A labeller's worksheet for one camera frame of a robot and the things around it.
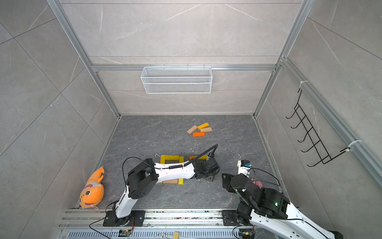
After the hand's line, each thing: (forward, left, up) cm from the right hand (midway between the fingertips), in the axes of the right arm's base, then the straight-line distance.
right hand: (228, 177), depth 70 cm
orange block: (+20, +18, -16) cm, 31 cm away
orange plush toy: (-4, +68, -7) cm, 68 cm away
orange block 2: (+39, +13, -16) cm, 44 cm away
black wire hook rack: (+8, -39, +10) cm, 41 cm away
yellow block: (+20, +29, -16) cm, 39 cm away
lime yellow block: (+4, +25, -15) cm, 29 cm away
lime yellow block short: (+19, +25, -17) cm, 35 cm away
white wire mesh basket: (+63, +27, +14) cm, 70 cm away
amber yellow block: (+46, +9, -15) cm, 49 cm away
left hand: (+8, +5, -15) cm, 17 cm away
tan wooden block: (+44, +6, -17) cm, 47 cm away
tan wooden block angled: (+43, +18, -16) cm, 50 cm away
